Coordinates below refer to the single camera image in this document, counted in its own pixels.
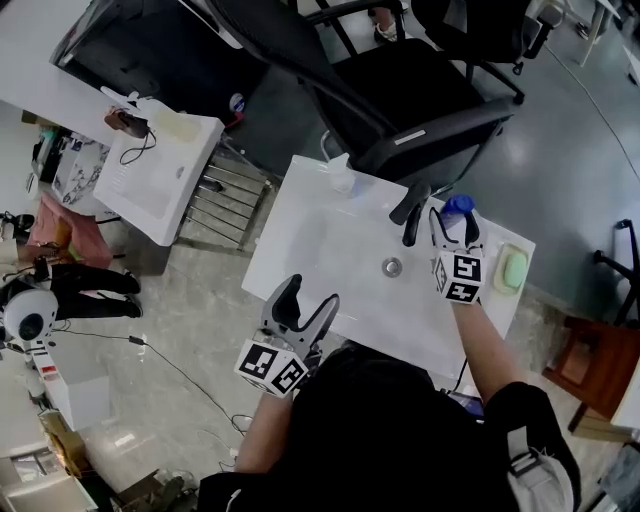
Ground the white desk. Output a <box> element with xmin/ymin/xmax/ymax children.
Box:
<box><xmin>0</xmin><ymin>0</ymin><xmax>132</xmax><ymax>147</ymax></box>

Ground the pale yellow soap dish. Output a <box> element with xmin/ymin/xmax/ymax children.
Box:
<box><xmin>493</xmin><ymin>241</ymin><xmax>531</xmax><ymax>295</ymax></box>

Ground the metal wire rack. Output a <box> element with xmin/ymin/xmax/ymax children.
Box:
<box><xmin>173</xmin><ymin>137</ymin><xmax>282</xmax><ymax>253</ymax></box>

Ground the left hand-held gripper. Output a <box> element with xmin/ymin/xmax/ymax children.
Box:
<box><xmin>234</xmin><ymin>273</ymin><xmax>341</xmax><ymax>400</ymax></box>

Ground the person's right forearm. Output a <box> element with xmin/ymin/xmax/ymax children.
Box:
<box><xmin>451</xmin><ymin>298</ymin><xmax>527</xmax><ymax>402</ymax></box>

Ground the white bottle with blue cap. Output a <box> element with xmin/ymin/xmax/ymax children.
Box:
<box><xmin>439</xmin><ymin>194</ymin><xmax>480</xmax><ymax>244</ymax></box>

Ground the black office chair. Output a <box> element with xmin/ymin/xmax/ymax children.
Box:
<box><xmin>412</xmin><ymin>0</ymin><xmax>557</xmax><ymax>77</ymax></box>
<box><xmin>207</xmin><ymin>0</ymin><xmax>526</xmax><ymax>189</ymax></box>

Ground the green soap bar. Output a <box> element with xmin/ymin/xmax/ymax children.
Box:
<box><xmin>501</xmin><ymin>251</ymin><xmax>527</xmax><ymax>290</ymax></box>

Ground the white ceramic sink basin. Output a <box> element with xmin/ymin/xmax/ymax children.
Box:
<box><xmin>241</xmin><ymin>153</ymin><xmax>537</xmax><ymax>397</ymax></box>
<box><xmin>92</xmin><ymin>97</ymin><xmax>226</xmax><ymax>247</ymax></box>

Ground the white shoulder bag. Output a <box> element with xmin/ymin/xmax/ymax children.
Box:
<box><xmin>505</xmin><ymin>424</ymin><xmax>577</xmax><ymax>512</ymax></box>

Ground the black chair base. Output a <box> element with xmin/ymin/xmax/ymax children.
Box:
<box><xmin>593</xmin><ymin>218</ymin><xmax>640</xmax><ymax>327</ymax></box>

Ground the brown wooden stool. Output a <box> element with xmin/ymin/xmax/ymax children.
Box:
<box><xmin>541</xmin><ymin>314</ymin><xmax>640</xmax><ymax>436</ymax></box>

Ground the white box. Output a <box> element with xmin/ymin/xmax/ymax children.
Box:
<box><xmin>45</xmin><ymin>343</ymin><xmax>112</xmax><ymax>432</ymax></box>

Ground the black floor cable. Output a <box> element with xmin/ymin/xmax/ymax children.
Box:
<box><xmin>52</xmin><ymin>327</ymin><xmax>254</xmax><ymax>436</ymax></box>

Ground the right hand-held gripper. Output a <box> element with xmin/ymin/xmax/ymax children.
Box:
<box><xmin>428</xmin><ymin>206</ymin><xmax>488</xmax><ymax>305</ymax></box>

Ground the marble patterned box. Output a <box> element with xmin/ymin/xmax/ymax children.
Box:
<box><xmin>51</xmin><ymin>138</ymin><xmax>112</xmax><ymax>207</ymax></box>

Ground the brown object with cable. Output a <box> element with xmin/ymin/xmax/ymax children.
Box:
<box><xmin>103</xmin><ymin>108</ymin><xmax>158</xmax><ymax>167</ymax></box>

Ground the person's left forearm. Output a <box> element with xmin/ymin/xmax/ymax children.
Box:
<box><xmin>233</xmin><ymin>388</ymin><xmax>297</xmax><ymax>474</ymax></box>

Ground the black faucet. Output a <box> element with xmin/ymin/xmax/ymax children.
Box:
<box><xmin>388</xmin><ymin>180</ymin><xmax>433</xmax><ymax>248</ymax></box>

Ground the pink cloth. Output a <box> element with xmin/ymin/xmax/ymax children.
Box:
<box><xmin>26</xmin><ymin>193</ymin><xmax>114</xmax><ymax>270</ymax></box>

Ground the white round-headed robot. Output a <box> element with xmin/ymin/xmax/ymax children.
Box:
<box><xmin>0</xmin><ymin>285</ymin><xmax>60</xmax><ymax>354</ymax></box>

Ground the person's black clothing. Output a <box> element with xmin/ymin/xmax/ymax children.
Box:
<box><xmin>197</xmin><ymin>343</ymin><xmax>582</xmax><ymax>512</ymax></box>

